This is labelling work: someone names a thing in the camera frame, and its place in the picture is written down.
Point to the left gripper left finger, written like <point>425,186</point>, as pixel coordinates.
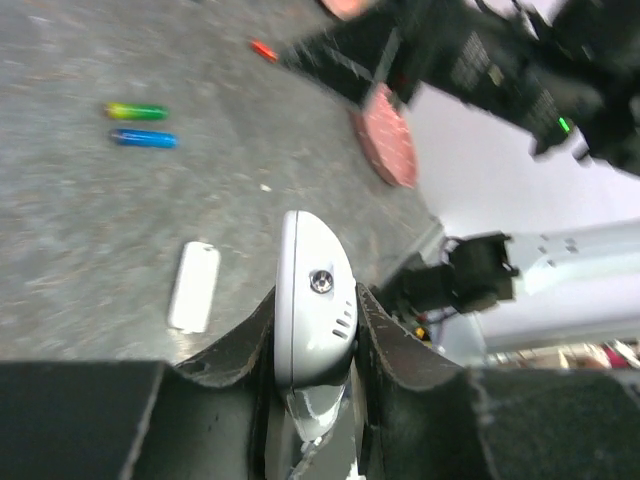
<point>205,418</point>

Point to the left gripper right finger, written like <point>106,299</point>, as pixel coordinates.
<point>427,418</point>

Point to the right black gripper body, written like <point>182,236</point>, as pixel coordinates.
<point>352,58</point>

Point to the red battery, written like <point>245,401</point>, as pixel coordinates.
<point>264,51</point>

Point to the white battery cover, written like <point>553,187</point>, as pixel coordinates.
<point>194,288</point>

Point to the white remote control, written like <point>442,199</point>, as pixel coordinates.
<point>315,323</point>

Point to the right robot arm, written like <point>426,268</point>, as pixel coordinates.
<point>577,72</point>

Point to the pink dotted plate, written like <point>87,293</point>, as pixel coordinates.
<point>380,128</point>

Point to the blue battery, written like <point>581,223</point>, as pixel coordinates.
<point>143,138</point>

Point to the green battery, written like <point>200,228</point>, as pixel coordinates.
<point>135,112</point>

